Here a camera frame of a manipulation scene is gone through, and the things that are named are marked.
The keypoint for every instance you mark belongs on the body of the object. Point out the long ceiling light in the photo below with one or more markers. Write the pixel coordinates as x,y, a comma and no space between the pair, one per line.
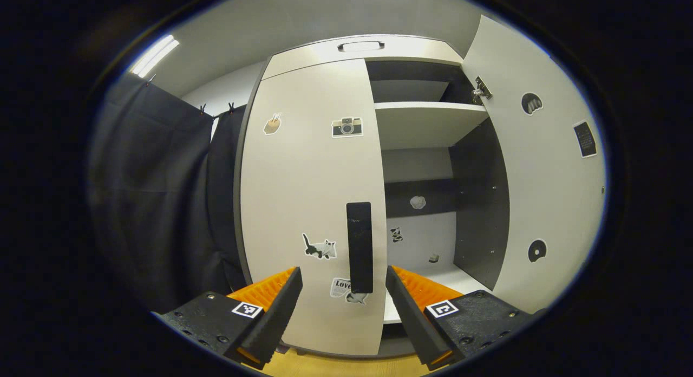
154,56

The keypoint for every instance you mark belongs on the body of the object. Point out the cream cabinet door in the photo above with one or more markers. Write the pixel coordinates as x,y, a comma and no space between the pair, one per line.
303,182
552,203

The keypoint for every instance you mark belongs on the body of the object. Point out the metal door hinge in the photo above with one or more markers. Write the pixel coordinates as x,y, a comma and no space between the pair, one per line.
481,90

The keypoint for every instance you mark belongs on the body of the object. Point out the cream cabinet inner shelf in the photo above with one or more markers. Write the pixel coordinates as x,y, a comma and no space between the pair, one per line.
427,125

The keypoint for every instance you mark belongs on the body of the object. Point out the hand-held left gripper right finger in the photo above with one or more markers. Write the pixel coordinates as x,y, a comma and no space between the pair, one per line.
414,323

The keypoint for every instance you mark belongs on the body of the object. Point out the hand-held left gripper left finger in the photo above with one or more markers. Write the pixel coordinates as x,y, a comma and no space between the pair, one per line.
270,323

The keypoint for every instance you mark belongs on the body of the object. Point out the black backdrop cloth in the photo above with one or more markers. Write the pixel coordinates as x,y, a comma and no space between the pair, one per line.
146,193

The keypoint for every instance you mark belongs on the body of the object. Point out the cream double-door shoe cabinet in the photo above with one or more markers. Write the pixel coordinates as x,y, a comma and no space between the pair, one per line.
479,203

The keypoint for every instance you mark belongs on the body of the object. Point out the cream cabinet drawer front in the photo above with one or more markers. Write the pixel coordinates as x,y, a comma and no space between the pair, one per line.
303,60

